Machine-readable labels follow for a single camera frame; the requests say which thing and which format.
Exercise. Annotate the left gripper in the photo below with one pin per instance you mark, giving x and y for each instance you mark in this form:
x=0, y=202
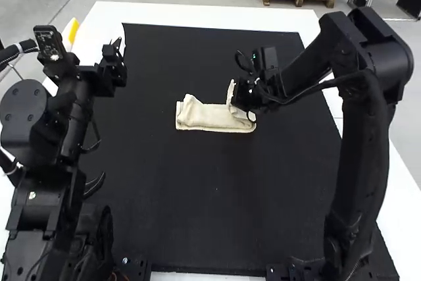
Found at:
x=67, y=68

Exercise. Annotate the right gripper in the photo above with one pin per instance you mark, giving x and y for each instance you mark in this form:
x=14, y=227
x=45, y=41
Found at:
x=246, y=93

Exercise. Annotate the pale towel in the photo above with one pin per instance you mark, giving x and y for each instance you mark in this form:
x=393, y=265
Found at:
x=204, y=118

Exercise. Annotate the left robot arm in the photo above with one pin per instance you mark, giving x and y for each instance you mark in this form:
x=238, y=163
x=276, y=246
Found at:
x=75, y=123

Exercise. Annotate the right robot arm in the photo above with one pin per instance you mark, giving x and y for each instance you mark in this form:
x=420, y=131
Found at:
x=361, y=162

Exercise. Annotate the black mat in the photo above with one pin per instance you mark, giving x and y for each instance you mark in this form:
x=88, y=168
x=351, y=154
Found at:
x=197, y=179

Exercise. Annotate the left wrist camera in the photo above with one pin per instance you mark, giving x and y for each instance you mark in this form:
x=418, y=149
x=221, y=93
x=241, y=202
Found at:
x=47, y=44

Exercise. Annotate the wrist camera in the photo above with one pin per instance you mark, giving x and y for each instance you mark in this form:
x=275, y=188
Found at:
x=47, y=44
x=268, y=59

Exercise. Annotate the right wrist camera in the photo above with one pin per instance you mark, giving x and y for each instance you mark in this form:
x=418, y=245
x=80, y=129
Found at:
x=268, y=59

